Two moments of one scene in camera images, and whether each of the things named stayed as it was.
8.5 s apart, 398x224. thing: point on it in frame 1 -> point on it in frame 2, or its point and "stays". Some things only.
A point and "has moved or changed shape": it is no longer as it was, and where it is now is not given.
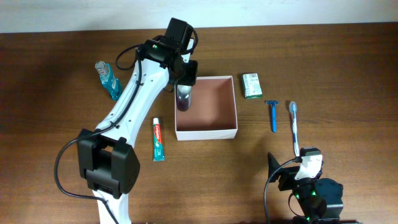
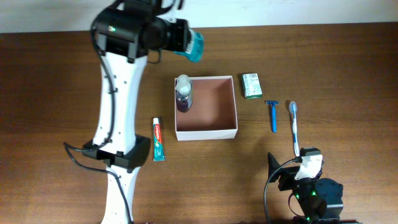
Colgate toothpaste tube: x=158 y=147 stays
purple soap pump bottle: x=184 y=93 stays
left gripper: x=191 y=76 -> x=182 y=38
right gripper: x=287 y=174 stays
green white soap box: x=252 y=86 stays
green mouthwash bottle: x=110 y=82 has moved or changed shape
